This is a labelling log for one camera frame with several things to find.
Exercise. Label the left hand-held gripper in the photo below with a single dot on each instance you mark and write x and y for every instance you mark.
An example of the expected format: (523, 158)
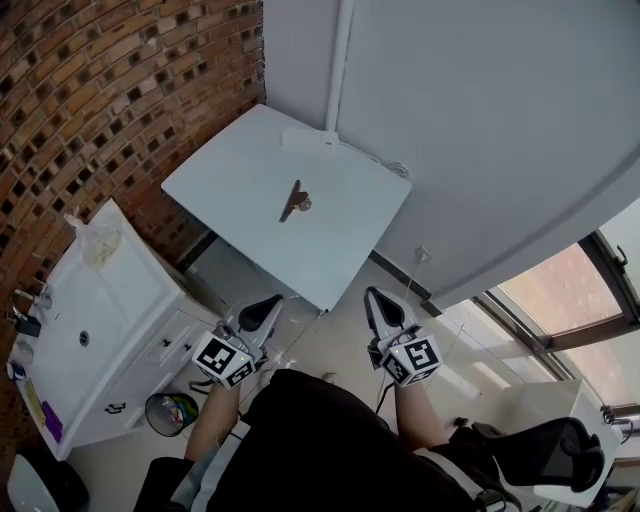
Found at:
(220, 357)

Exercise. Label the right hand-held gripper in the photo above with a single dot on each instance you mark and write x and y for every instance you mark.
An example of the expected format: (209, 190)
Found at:
(412, 357)

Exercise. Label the person's right forearm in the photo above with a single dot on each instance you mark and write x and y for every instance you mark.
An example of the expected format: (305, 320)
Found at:
(420, 415)

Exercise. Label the person's left forearm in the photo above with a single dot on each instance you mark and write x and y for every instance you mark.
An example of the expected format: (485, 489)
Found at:
(210, 425)

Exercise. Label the person's white shoe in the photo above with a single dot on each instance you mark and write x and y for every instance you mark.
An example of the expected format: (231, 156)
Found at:
(330, 377)

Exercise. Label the white square table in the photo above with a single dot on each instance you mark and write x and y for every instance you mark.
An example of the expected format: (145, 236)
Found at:
(240, 200)

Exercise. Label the person's black clothing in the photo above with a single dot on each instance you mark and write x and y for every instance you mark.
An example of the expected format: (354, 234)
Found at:
(320, 440)

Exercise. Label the white sink cabinet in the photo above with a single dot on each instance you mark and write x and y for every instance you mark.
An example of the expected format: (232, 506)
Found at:
(100, 310)

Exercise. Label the clear plastic bag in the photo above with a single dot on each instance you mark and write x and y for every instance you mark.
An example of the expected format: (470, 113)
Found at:
(97, 242)

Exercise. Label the dark framed window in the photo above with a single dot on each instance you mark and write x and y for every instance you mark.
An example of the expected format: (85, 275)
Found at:
(565, 285)

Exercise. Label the black mesh office chair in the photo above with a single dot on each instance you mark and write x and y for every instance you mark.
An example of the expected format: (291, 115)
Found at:
(540, 450)

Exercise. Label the chrome faucet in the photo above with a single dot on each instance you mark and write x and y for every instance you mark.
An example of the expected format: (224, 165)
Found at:
(30, 296)

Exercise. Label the black soap dispenser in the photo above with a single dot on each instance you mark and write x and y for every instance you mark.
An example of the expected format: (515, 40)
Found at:
(27, 325)

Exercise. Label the purple cloth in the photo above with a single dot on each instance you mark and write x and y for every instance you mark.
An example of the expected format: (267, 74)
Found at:
(51, 422)

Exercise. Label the small white jar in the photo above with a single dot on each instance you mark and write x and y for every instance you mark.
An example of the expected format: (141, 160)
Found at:
(21, 351)

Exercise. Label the yellow cloth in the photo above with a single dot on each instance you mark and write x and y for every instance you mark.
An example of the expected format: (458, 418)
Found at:
(34, 402)

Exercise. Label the metal desk clamp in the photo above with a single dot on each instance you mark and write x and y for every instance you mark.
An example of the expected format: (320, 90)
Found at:
(617, 414)

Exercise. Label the blue white cup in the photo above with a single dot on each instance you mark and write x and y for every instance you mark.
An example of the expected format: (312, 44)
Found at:
(15, 371)

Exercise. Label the white wall socket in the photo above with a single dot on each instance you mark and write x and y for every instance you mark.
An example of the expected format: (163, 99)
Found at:
(424, 252)

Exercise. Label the white wall conduit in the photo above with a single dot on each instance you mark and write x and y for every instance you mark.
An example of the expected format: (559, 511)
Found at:
(340, 60)

